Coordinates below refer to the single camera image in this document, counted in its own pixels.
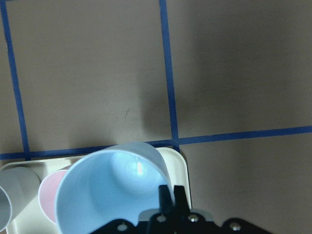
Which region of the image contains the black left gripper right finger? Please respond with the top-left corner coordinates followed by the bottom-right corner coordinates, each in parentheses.
top-left (174, 185), bottom-right (190, 215)

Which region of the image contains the light blue plastic cup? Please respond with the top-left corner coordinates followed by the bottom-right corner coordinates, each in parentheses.
top-left (55, 142), bottom-right (171, 234)

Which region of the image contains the pink plastic cup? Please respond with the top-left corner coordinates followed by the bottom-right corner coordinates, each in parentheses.
top-left (38, 169), bottom-right (68, 224)

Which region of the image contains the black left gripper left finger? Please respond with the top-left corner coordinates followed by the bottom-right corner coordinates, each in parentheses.
top-left (158, 185), bottom-right (174, 215)

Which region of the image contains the grey plastic cup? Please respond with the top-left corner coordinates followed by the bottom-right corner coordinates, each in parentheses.
top-left (0, 167), bottom-right (40, 230)

